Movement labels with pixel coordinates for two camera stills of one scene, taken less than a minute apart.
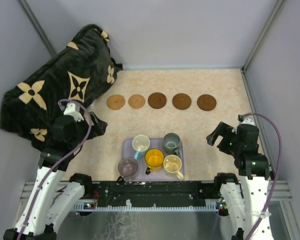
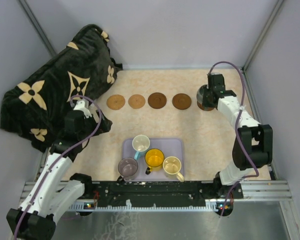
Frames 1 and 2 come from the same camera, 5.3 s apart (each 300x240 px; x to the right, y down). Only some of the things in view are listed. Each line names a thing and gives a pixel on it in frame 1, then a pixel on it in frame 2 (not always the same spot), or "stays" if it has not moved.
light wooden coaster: (136, 101) stays
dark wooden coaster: (157, 100) stays
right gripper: (224, 130) → (205, 103)
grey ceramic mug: (171, 142) → (200, 93)
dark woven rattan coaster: (115, 102) stays
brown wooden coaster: (181, 101) stays
